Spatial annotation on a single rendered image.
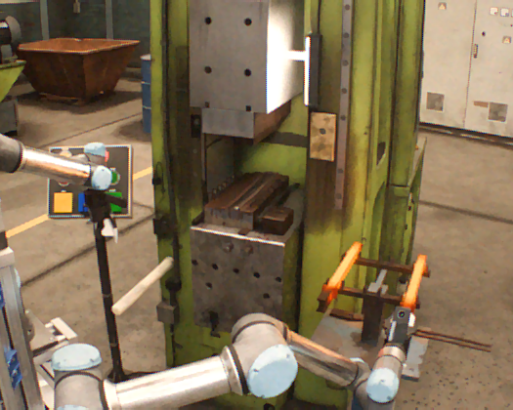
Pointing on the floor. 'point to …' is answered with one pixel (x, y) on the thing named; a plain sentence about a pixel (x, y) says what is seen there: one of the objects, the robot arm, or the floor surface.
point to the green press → (0, 71)
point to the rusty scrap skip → (74, 67)
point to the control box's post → (107, 297)
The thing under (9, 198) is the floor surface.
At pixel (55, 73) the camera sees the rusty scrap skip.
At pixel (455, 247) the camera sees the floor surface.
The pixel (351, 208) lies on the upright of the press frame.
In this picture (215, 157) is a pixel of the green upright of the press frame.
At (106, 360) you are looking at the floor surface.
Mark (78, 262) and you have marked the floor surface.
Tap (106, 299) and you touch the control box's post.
